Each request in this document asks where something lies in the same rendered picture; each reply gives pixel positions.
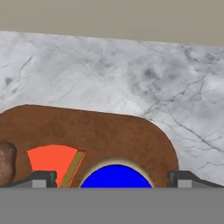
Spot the orange cheese wedge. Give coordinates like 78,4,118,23
26,144,87,189

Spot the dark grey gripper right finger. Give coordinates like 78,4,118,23
167,170,224,189

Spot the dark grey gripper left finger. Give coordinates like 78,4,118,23
0,171,58,189

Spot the blue-capped condiment bottle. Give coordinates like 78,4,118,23
79,158,154,189

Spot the brown wooden cutting board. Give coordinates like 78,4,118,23
0,103,179,189

